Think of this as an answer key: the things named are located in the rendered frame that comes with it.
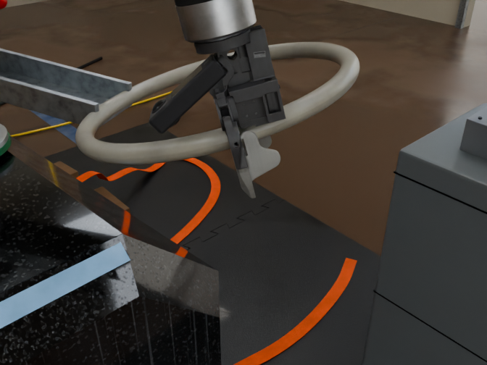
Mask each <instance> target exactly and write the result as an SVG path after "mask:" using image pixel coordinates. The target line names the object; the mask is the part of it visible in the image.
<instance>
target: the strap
mask: <svg viewBox="0 0 487 365"><path fill-rule="evenodd" d="M183 160H185V161H189V162H190V163H192V164H195V165H196V166H198V167H200V168H201V169H202V170H204V171H205V173H206V174H207V175H208V177H209V179H210V181H211V185H212V188H211V192H210V194H209V198H208V199H207V202H206V203H205V204H204V205H203V207H202V208H201V210H200V211H199V212H198V213H197V214H196V216H195V217H194V218H193V219H192V220H191V221H190V222H189V223H188V224H187V225H186V226H185V227H184V228H183V229H182V230H181V231H180V232H179V233H177V234H176V235H175V236H174V237H172V238H171V241H173V242H175V243H177V244H179V242H180V241H182V240H183V239H184V238H185V237H186V236H188V235H189V234H190V233H191V232H192V231H193V230H194V229H195V228H196V227H197V226H198V225H199V224H200V223H201V221H202V220H203V219H204V218H205V217H206V215H208V213H209V212H210V211H211V210H212V208H213V206H214V205H215V203H216V202H217V200H218V197H219V194H220V180H219V177H218V176H217V174H216V173H215V171H214V170H213V169H212V168H211V167H210V166H208V165H207V164H205V163H204V162H202V161H200V160H198V159H195V158H190V159H183ZM165 163H166V162H164V163H157V164H154V165H152V166H151V167H149V168H148V169H136V168H132V167H128V168H126V169H123V170H121V171H119V172H117V173H115V174H113V175H111V176H108V177H105V176H104V175H103V174H102V173H98V172H94V171H89V172H86V173H84V174H82V175H81V176H79V177H77V178H76V179H78V180H79V181H81V182H84V181H85V180H87V179H88V178H90V177H92V176H94V175H97V177H98V178H100V179H103V180H108V181H113V180H116V179H118V178H120V177H122V176H124V175H126V174H128V173H130V172H133V171H136V170H142V171H145V172H153V171H155V170H157V169H159V168H160V167H161V166H162V165H164V164H165ZM356 263H357V260H353V259H348V258H346V260H345V262H344V265H343V267H342V270H341V273H340V275H339V276H338V279H337V280H336V282H335V283H334V285H333V287H332V288H331V289H330V290H329V292H328V293H327V295H326V296H325V297H324V298H323V299H322V300H321V302H320V303H319V304H318V305H317V306H316V307H315V308H314V310H313V311H312V312H311V313H310V314H309V315H308V316H307V317H306V318H305V319H304V320H303V321H302V322H300V323H299V324H298V325H297V326H296V327H294V328H293V329H292V330H291V331H290V332H288V333H287V334H286V335H284V336H283V337H282V338H280V339H279V340H277V341H275V342H274V343H273V344H271V345H269V346H267V347H266V348H264V349H262V350H261V351H259V352H257V353H255V354H253V355H251V356H249V357H247V358H245V359H243V360H241V361H239V362H238V363H236V364H234V365H260V364H263V363H264V362H266V361H268V360H270V359H272V358H273V357H275V356H277V355H278V354H280V353H282V352H283V351H284V350H286V349H287V348H289V347H290V346H292V345H293V344H294V343H296V342H297V341H298V340H300V339H301V338H302V337H303V336H305V335H306V334H307V333H308V331H310V330H311V329H312V328H313V327H314V326H315V325H316V324H317V323H318V322H319V321H320V320H321V319H322V318H323V317H324V316H325V315H326V314H327V312H328V311H329V310H330V309H331V307H332V306H333V305H334V303H335V302H336V301H337V300H338V299H339V297H340V296H341V294H342V293H343V291H344V290H345V289H346V286H347V285H348V284H349V281H350V279H351V276H352V274H353V271H354V268H355V266H356Z"/></svg>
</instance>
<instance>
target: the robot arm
mask: <svg viewBox="0 0 487 365"><path fill-rule="evenodd" d="M175 7H176V10H177V13H178V17H179V20H180V25H181V27H182V31H183V35H184V38H185V40H186V41H188V42H191V43H194V46H195V48H196V53H197V54H211V55H210V56H209V57H208V58H207V59H206V60H204V61H203V62H202V63H201V64H200V65H199V66H198V67H197V68H196V69H195V70H194V71H193V72H192V73H191V74H190V75H189V76H188V77H187V78H186V79H185V80H184V81H183V82H182V83H181V84H180V85H179V86H178V87H177V88H175V89H174V90H173V91H172V92H171V93H170V94H169V95H168V96H167V97H166V98H164V99H161V100H159V101H158V102H157V103H155V105H154V106H153V109H152V111H151V115H150V118H149V124H150V125H151V126H152V127H153V128H154V129H155V130H156V131H157V132H158V133H164V132H165V131H166V130H168V129H169V128H170V127H173V126H175V125H176V124H177V123H178V122H179V120H180V118H181V117H182V116H183V115H184V114H185V113H186V112H187V111H188V110H189V109H190V108H191V107H192V106H193V105H194V104H195V103H196V102H197V101H198V100H199V99H201V98H202V97H203V96H204V95H205V94H206V93H207V92H208V91H209V92H210V94H211V95H212V96H213V97H214V102H215V105H216V108H217V113H218V116H219V119H220V124H221V127H222V131H225V132H226V135H227V136H228V141H229V144H230V150H231V153H232V156H233V160H234V164H235V167H236V171H237V174H238V179H239V181H240V184H241V189H242V190H243V191H244V192H245V193H246V194H247V195H248V196H249V197H250V198H256V196H255V192H254V187H253V184H252V181H253V180H254V179H256V178H257V177H259V176H260V175H263V174H264V173H266V172H268V171H270V170H271V169H273V168H275V167H276V166H278V165H279V163H280V154H279V153H278V151H276V150H273V149H269V147H270V145H271V143H272V139H271V137H270V136H267V137H265V138H261V139H259V140H258V137H257V135H256V134H255V133H254V132H252V131H250V130H246V131H243V132H242V133H241V134H240V133H239V130H238V127H241V129H242V128H245V127H250V126H253V125H255V126H256V127H257V126H260V125H265V124H267V123H271V122H276V121H279V120H282V119H285V118H286V116H285V112H284V108H283V102H282V98H281V94H280V84H278V79H277V78H276V77H275V72H274V69H273V66H272V60H271V56H270V50H269V47H268V43H267V37H266V33H265V29H264V28H262V26H261V25H256V26H254V24H255V23H256V21H257V19H256V15H255V11H254V5H253V2H252V0H175ZM252 26H253V27H252ZM230 50H234V51H235V53H234V55H232V56H228V55H227V54H228V52H229V51H230ZM213 53H215V55H214V54H213ZM242 139H243V140H244V143H245V144H244V145H243V144H242Z"/></svg>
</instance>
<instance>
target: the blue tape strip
mask: <svg viewBox="0 0 487 365"><path fill-rule="evenodd" d="M128 261H130V258H129V256H128V255H127V253H126V251H125V249H124V248H123V246H122V243H121V242H120V243H118V244H116V245H114V246H112V247H110V248H108V249H106V250H104V251H102V252H100V253H98V254H96V255H94V256H92V257H90V258H88V259H86V260H84V261H82V262H80V263H78V264H76V265H74V266H72V267H70V268H68V269H66V270H64V271H62V272H60V273H58V274H56V275H54V276H52V277H50V278H48V279H46V280H44V281H42V282H40V283H38V284H36V285H34V286H32V287H30V288H28V289H26V290H23V291H21V292H19V293H17V294H15V295H13V296H11V297H9V298H7V299H5V300H3V301H1V302H0V329H1V328H2V327H5V326H6V325H8V324H10V323H12V322H14V321H16V320H18V319H19V318H21V317H23V316H25V315H27V314H29V313H31V312H33V311H35V310H36V309H39V308H40V307H42V306H45V305H46V304H48V303H50V302H52V301H54V300H56V299H58V298H60V297H61V296H63V295H65V294H67V293H69V292H71V291H73V290H74V289H76V288H79V287H80V286H82V285H84V284H86V283H88V282H90V281H91V280H94V279H96V278H97V277H100V276H102V275H103V274H105V273H107V272H109V271H111V270H113V269H115V268H116V267H118V266H120V265H122V264H124V263H126V262H128Z"/></svg>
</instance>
